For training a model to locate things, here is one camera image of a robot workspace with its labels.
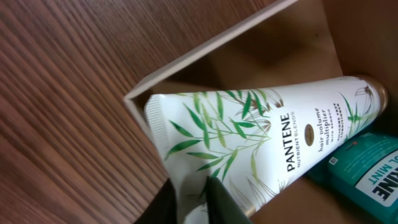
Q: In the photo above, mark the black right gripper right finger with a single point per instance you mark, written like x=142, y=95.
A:
x=222, y=209

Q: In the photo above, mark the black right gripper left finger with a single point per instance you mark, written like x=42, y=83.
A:
x=162, y=209

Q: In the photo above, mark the white Pantene conditioner tube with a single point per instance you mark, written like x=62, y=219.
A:
x=256, y=142

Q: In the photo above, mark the blue Listerine mouthwash bottle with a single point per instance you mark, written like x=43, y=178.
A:
x=363, y=169

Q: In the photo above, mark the white cardboard box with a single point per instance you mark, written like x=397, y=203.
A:
x=288, y=43

